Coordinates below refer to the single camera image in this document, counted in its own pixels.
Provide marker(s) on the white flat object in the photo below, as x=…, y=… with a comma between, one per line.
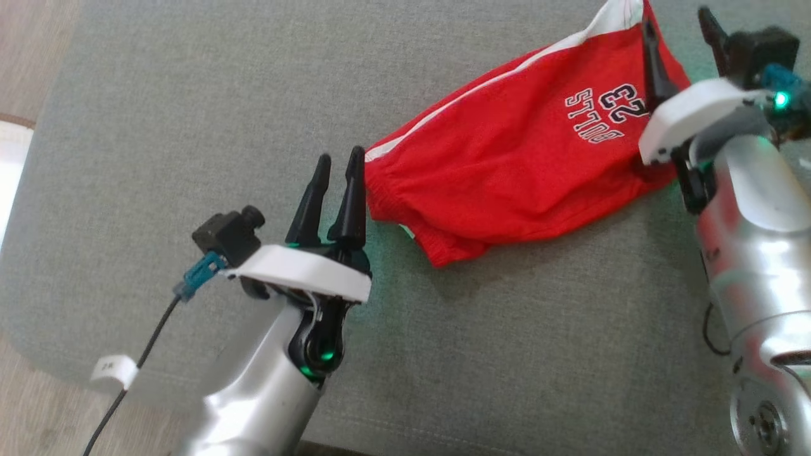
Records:
x=12, y=164

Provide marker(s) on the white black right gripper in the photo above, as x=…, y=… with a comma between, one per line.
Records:
x=690, y=114

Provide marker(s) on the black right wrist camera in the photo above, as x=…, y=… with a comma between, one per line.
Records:
x=760, y=54

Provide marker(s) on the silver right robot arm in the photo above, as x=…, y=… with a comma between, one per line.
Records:
x=754, y=253

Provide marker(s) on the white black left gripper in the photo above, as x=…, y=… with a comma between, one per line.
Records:
x=304, y=272

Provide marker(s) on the red shorts with white stripe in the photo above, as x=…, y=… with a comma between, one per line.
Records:
x=507, y=158

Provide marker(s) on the grey sofa seat cushion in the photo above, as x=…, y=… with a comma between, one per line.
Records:
x=190, y=95

